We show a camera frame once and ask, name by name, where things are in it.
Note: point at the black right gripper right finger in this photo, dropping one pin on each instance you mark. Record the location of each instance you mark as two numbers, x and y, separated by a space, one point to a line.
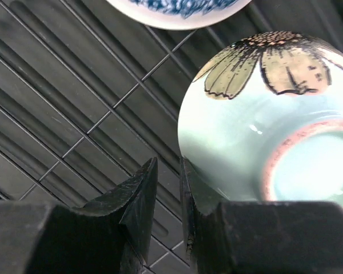
223 236

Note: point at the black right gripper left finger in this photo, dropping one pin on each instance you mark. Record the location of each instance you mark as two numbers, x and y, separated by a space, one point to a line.
109 234

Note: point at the pale green ceramic bowl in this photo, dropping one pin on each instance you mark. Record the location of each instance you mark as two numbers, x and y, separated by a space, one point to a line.
263 120

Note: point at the blue white patterned bowl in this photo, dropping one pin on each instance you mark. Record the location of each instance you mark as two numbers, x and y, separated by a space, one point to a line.
179 14

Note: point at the black wire dish rack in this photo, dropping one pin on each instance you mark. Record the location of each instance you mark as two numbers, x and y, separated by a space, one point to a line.
87 95

